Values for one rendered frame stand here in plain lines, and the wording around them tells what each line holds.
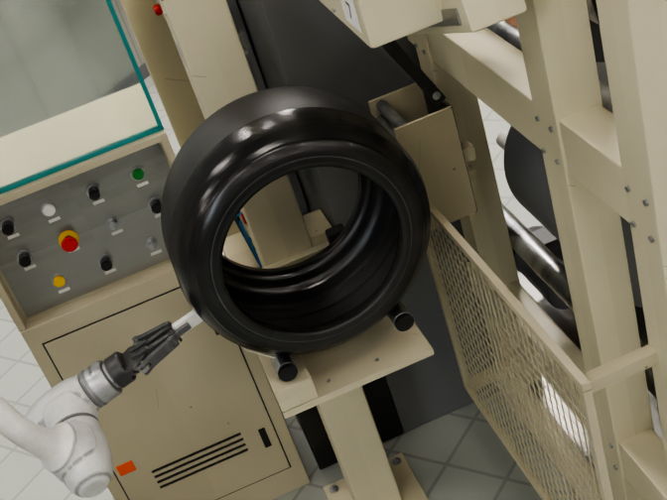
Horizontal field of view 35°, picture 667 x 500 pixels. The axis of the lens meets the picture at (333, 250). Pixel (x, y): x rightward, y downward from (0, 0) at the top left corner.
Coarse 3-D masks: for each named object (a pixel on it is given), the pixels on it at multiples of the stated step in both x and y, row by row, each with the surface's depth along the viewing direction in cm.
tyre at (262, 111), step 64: (256, 128) 208; (320, 128) 208; (384, 128) 224; (192, 192) 209; (256, 192) 207; (384, 192) 246; (192, 256) 211; (320, 256) 251; (384, 256) 245; (256, 320) 222; (320, 320) 242
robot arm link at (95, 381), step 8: (88, 368) 229; (96, 368) 228; (104, 368) 228; (80, 376) 228; (88, 376) 227; (96, 376) 226; (104, 376) 226; (88, 384) 226; (96, 384) 226; (104, 384) 226; (112, 384) 228; (88, 392) 226; (96, 392) 226; (104, 392) 227; (112, 392) 227; (120, 392) 230; (96, 400) 227; (104, 400) 228
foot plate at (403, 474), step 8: (392, 456) 328; (400, 456) 327; (392, 464) 325; (400, 464) 325; (408, 464) 324; (400, 472) 322; (408, 472) 321; (344, 480) 326; (400, 480) 319; (408, 480) 318; (416, 480) 317; (328, 488) 325; (336, 488) 323; (344, 488) 323; (400, 488) 316; (408, 488) 316; (416, 488) 315; (328, 496) 322; (336, 496) 321; (344, 496) 320; (408, 496) 313; (416, 496) 312; (424, 496) 311
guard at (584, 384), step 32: (448, 224) 244; (448, 256) 256; (448, 288) 271; (480, 288) 236; (448, 320) 286; (480, 320) 251; (480, 352) 265; (512, 352) 232; (544, 352) 208; (480, 384) 282; (512, 384) 244; (576, 384) 192; (544, 416) 228; (576, 416) 204; (512, 448) 275; (544, 448) 240; (576, 448) 213; (544, 480) 253; (608, 480) 203
